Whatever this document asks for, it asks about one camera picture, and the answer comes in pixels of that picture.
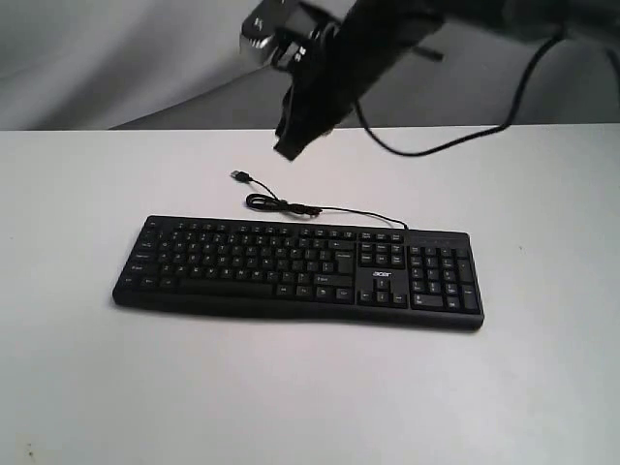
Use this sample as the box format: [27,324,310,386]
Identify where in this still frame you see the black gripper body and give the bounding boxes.
[285,1,449,121]

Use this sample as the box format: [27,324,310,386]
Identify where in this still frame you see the black Acer keyboard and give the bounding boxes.
[112,216,484,330]

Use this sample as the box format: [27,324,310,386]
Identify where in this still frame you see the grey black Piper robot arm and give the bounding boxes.
[274,1,619,161]

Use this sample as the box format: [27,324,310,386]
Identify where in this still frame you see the grey backdrop cloth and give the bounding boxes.
[0,0,620,132]

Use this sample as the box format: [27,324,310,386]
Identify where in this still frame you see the black USB cable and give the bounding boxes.
[229,169,410,232]

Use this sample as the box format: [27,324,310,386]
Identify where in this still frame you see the wrist camera with black bracket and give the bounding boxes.
[239,0,343,71]

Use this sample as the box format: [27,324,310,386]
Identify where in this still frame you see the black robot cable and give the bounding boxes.
[356,21,620,157]

